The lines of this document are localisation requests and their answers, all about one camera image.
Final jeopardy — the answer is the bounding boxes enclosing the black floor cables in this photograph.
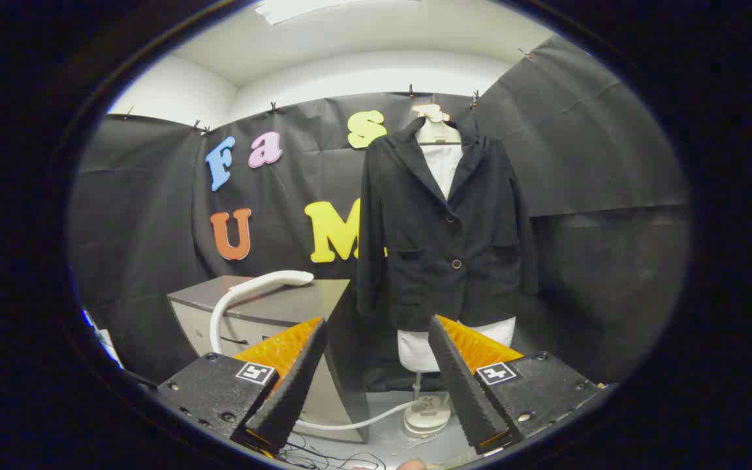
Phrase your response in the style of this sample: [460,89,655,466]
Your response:
[277,436,386,470]

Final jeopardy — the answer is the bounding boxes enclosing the black backdrop cloth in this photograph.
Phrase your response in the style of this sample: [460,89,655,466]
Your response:
[68,34,690,392]

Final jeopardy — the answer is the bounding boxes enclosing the black jacket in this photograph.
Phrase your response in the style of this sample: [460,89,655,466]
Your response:
[355,117,540,330]

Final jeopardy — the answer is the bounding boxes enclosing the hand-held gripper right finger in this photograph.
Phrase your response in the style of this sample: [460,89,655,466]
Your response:
[427,315,612,456]

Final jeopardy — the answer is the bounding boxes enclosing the grey cabinet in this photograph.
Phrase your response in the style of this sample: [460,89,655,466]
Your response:
[167,275,371,445]

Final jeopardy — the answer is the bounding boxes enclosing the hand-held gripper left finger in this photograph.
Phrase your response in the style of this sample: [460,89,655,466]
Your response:
[154,317,328,456]

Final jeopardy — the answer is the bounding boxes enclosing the white steamer hose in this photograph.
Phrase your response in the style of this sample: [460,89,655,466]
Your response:
[210,287,426,431]

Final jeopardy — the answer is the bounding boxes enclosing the white clothes hanger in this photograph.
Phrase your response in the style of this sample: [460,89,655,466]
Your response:
[415,116,463,146]

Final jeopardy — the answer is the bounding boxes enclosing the white floor stand base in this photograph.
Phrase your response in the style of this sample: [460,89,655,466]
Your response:
[402,372,453,439]

